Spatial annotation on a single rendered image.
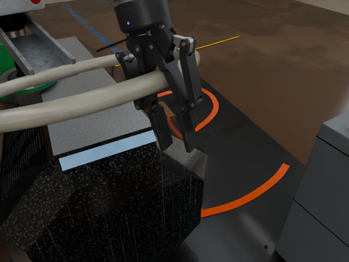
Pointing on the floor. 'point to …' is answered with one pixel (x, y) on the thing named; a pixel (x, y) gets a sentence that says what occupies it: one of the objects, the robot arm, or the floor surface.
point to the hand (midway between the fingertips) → (174, 130)
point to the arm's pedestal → (321, 201)
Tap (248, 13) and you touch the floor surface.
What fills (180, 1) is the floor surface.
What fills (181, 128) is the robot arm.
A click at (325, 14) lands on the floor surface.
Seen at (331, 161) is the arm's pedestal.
